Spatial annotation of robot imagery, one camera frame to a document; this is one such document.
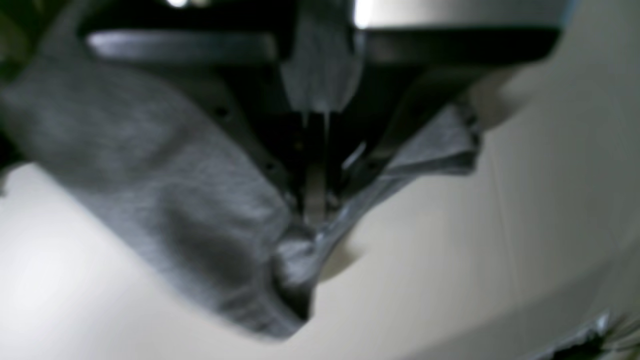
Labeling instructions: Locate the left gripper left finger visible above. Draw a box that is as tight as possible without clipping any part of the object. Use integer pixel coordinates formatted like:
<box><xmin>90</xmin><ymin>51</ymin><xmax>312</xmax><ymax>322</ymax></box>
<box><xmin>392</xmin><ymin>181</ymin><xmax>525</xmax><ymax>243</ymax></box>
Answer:
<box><xmin>85</xmin><ymin>0</ymin><xmax>306</xmax><ymax>216</ymax></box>

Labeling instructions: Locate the grey T-shirt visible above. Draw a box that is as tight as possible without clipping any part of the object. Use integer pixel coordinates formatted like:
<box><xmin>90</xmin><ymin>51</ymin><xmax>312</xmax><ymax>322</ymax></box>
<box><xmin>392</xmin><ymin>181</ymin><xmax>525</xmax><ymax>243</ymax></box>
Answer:
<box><xmin>1</xmin><ymin>0</ymin><xmax>479</xmax><ymax>340</ymax></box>

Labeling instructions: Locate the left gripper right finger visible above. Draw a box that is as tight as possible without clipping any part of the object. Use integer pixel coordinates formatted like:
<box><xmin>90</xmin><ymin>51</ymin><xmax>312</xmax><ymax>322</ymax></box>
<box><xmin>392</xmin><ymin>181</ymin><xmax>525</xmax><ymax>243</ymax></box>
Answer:
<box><xmin>320</xmin><ymin>25</ymin><xmax>562</xmax><ymax>211</ymax></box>

